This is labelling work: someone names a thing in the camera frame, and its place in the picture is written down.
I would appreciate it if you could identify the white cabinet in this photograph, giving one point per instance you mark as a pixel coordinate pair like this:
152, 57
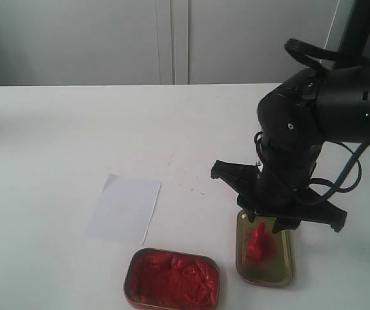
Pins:
155, 42

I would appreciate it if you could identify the red stamp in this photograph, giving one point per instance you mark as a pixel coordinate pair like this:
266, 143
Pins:
259, 245

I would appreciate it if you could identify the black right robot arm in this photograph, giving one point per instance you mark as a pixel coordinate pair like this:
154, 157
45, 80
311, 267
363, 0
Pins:
327, 101

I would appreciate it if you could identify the red ink tin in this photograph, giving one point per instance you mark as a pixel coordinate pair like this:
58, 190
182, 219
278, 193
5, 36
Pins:
162, 279

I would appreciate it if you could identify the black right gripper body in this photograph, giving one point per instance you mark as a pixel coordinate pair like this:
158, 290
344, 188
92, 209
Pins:
280, 189

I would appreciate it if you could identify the gold tin lid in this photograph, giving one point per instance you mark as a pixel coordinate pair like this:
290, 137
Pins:
278, 269

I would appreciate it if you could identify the white paper sheet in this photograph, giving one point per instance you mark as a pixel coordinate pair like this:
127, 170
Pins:
124, 210

